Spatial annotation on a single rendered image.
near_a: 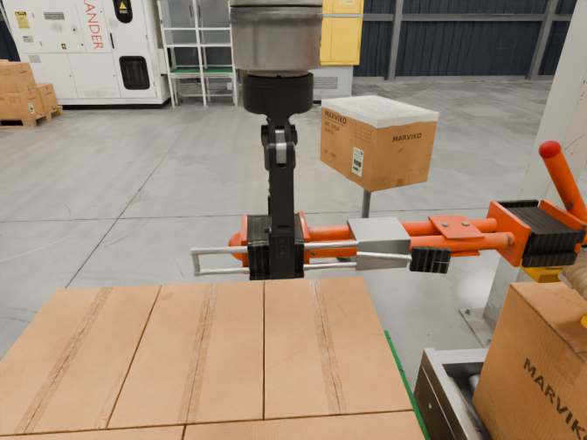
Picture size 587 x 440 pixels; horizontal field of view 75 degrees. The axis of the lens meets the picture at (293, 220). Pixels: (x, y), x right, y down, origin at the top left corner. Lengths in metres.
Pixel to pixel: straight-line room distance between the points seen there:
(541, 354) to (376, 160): 1.40
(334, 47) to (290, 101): 7.37
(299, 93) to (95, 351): 1.15
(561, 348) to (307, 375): 0.64
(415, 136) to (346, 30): 5.71
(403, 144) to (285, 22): 1.83
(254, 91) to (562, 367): 0.73
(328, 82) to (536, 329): 7.21
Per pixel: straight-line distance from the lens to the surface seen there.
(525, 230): 0.55
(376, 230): 0.50
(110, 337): 1.43
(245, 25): 0.39
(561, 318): 0.92
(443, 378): 1.17
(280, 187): 0.38
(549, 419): 0.96
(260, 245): 0.45
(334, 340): 1.29
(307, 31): 0.39
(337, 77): 7.87
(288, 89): 0.39
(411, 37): 11.54
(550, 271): 0.76
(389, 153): 2.12
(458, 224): 0.55
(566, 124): 1.83
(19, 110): 7.25
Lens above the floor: 1.46
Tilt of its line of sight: 28 degrees down
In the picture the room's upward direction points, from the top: straight up
